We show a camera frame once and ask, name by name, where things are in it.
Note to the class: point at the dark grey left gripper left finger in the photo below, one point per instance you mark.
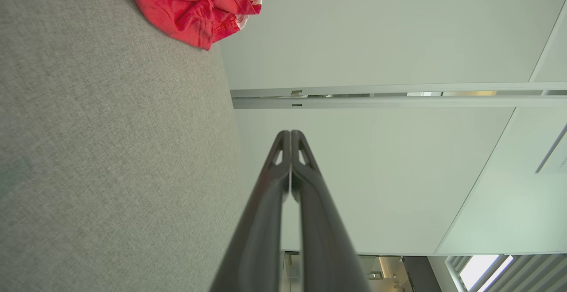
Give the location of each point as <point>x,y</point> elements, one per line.
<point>259,239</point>

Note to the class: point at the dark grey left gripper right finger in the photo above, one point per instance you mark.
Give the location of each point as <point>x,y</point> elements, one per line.
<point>323,247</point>

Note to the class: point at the red shorts with white stripe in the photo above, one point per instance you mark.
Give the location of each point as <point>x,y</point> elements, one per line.
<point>168,4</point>

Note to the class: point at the window with grey slats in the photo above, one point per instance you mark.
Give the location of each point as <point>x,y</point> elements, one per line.
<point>509,274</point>

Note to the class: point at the grey metal partition post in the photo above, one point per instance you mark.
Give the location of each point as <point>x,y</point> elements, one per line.
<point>398,102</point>

